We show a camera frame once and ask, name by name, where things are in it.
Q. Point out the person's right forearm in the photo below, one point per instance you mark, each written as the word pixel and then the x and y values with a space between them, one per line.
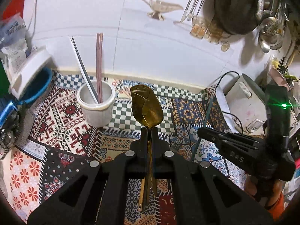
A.
pixel 276 196

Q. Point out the gold spoon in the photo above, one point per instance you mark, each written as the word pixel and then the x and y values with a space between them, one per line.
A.
pixel 146 107

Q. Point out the person's right hand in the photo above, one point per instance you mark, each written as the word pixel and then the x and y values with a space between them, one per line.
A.
pixel 252 187

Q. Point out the steel slotted spoon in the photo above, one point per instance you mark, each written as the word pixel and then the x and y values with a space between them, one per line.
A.
pixel 269 27

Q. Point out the green box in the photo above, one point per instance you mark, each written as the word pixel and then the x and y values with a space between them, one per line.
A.
pixel 2 75

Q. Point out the blue-white plastic bag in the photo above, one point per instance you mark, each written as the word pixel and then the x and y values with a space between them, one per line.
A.
pixel 14 42

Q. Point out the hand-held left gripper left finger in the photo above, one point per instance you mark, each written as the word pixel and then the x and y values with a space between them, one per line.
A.
pixel 143 143

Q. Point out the red tin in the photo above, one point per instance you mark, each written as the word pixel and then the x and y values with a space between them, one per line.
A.
pixel 14 2

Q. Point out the kitchenware wall sticker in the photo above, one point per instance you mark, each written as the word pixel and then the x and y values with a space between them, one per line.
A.
pixel 178 11

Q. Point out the pink utensil basket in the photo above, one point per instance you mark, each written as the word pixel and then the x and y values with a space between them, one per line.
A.
pixel 280 77

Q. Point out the silver chopstick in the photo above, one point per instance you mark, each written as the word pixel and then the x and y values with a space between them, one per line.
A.
pixel 83 70
pixel 86 69

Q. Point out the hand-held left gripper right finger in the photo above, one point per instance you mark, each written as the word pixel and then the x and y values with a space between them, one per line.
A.
pixel 155 143

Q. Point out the blue bowl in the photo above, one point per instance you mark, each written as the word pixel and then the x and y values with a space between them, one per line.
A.
pixel 39 89

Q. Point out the mesh strainer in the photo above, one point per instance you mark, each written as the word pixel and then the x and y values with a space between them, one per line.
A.
pixel 277 41

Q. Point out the white ceramic cup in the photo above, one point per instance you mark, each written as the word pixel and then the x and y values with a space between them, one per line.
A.
pixel 96 113

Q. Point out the patchwork patterned mat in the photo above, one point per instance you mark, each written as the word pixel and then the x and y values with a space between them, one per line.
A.
pixel 58 133

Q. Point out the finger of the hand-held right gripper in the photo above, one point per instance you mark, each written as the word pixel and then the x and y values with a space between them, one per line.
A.
pixel 236 159
pixel 222 134

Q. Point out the white rice cooker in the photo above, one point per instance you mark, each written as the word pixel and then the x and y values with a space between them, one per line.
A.
pixel 243 103

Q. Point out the black frying pan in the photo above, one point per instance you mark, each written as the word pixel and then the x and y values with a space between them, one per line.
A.
pixel 236 7

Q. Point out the blue can opener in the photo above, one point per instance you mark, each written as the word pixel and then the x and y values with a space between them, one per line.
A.
pixel 8 114

